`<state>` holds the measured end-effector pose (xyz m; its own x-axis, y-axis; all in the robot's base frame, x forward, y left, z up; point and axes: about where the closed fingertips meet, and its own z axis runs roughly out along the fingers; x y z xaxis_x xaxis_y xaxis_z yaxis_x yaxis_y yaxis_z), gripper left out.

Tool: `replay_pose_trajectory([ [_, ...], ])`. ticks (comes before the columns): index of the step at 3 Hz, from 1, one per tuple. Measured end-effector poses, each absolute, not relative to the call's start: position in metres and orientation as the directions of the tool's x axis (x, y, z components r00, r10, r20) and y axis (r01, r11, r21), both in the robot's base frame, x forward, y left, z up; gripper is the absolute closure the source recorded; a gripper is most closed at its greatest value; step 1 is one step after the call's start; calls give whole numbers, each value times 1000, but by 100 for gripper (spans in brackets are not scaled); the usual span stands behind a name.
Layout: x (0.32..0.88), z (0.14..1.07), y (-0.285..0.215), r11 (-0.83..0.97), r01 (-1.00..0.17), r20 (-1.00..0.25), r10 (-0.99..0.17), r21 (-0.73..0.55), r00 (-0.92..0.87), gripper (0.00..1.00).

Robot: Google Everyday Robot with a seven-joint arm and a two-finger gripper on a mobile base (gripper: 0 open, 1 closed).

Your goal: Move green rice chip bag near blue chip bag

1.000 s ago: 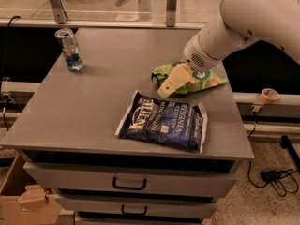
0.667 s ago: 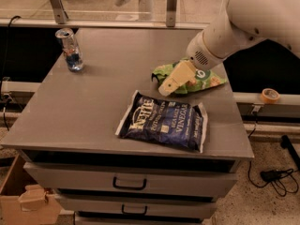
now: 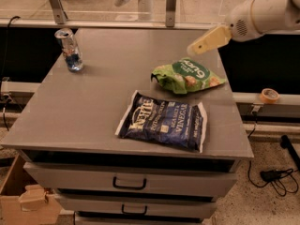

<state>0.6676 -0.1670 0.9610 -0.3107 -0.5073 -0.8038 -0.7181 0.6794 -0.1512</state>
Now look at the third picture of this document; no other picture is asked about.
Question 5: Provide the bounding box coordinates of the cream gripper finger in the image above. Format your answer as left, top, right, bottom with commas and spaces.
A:
187, 25, 232, 55

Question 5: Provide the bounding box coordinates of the green rice chip bag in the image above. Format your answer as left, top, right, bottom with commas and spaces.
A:
151, 58, 226, 95

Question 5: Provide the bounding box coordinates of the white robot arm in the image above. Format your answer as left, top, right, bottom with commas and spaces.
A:
187, 0, 300, 56

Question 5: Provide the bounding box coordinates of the blue kettle chip bag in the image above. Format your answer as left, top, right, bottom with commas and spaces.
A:
115, 91, 207, 153

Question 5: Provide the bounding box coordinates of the roll of tan tape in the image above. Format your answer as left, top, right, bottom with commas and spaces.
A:
260, 88, 279, 104

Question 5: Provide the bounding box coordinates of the black pole at right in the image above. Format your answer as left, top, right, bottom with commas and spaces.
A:
280, 135, 300, 171

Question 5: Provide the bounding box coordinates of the grey drawer cabinet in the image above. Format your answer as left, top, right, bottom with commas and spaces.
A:
0, 27, 255, 225

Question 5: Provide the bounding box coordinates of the silver blue drink can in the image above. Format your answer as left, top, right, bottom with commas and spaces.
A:
54, 28, 83, 72

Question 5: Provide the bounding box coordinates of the grey drawer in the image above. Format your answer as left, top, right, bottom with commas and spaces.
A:
24, 162, 236, 198
55, 194, 217, 219

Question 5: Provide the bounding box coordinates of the top grey drawer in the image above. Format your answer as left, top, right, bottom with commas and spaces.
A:
24, 162, 236, 198

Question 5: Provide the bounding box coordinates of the cardboard box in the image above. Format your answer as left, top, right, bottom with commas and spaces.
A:
0, 156, 62, 225

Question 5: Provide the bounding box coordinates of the middle metal bracket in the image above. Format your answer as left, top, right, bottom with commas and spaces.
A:
165, 0, 177, 27

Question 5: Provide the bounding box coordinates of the metal bracket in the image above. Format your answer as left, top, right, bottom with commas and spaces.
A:
165, 0, 177, 27
49, 0, 68, 24

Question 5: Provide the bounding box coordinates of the black power adapter with cable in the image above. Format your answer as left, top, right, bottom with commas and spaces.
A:
247, 162, 299, 197

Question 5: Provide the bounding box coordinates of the left metal bracket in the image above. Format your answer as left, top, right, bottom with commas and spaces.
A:
49, 0, 68, 24

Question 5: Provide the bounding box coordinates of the black cable at left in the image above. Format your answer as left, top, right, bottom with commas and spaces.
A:
0, 15, 22, 132

